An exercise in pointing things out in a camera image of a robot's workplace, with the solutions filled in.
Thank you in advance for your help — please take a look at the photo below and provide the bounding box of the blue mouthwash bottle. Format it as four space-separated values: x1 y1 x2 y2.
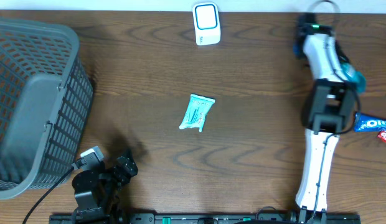
341 63 367 94

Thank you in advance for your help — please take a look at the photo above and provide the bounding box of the teal wet wipes pack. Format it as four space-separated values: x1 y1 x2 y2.
179 94 215 133

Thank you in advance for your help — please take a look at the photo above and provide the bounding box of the blue Oreo cookie pack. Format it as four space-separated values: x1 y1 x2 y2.
354 113 386 132

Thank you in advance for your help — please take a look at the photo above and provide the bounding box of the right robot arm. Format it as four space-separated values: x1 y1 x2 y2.
294 12 358 223

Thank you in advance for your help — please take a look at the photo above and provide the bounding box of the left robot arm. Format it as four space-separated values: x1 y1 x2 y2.
71 146 138 223

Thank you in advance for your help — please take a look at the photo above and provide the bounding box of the grey plastic mesh basket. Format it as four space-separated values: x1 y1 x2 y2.
0 17 93 200

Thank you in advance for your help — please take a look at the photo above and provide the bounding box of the black left camera cable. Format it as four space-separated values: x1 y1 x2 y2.
21 166 76 224

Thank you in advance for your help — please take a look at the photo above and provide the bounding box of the black camera cable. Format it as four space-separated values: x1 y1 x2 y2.
21 166 76 224
304 0 362 218

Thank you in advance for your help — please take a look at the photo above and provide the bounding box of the black right camera cable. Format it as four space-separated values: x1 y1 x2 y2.
304 0 362 218

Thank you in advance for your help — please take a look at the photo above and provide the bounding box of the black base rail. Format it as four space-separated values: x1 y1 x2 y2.
49 212 362 224

